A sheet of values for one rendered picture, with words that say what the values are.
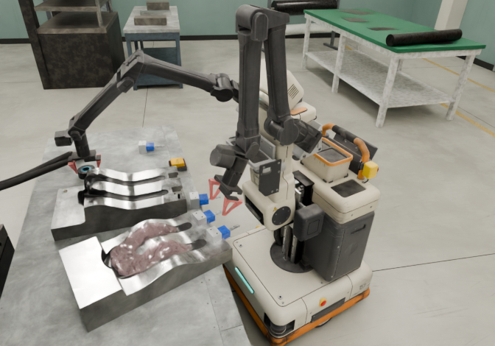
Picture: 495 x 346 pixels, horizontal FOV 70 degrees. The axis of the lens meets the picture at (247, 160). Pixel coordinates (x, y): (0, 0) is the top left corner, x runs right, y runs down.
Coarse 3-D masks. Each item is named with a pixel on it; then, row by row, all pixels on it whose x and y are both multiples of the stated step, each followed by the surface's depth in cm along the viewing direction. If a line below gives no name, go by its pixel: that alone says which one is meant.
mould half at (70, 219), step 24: (96, 168) 151; (168, 168) 161; (72, 192) 149; (120, 192) 143; (144, 192) 146; (72, 216) 136; (96, 216) 133; (120, 216) 137; (144, 216) 140; (168, 216) 144
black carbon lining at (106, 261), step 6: (186, 222) 135; (180, 228) 133; (186, 228) 133; (198, 240) 128; (204, 240) 128; (192, 246) 126; (198, 246) 126; (102, 252) 115; (108, 252) 119; (102, 258) 115; (108, 258) 118; (108, 264) 116; (114, 270) 114; (120, 276) 112; (126, 276) 110
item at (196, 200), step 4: (192, 192) 152; (196, 192) 152; (192, 196) 150; (196, 196) 150; (200, 196) 152; (204, 196) 152; (192, 200) 148; (196, 200) 149; (200, 200) 150; (204, 200) 150; (192, 204) 149; (196, 204) 150; (200, 204) 151; (204, 204) 151; (192, 208) 150; (196, 208) 151
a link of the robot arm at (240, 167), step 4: (236, 156) 114; (240, 156) 115; (244, 156) 117; (236, 160) 115; (240, 160) 115; (244, 160) 115; (248, 160) 117; (236, 164) 115; (240, 164) 115; (244, 164) 116; (232, 168) 116; (236, 168) 115; (240, 168) 116; (244, 168) 117; (240, 172) 116
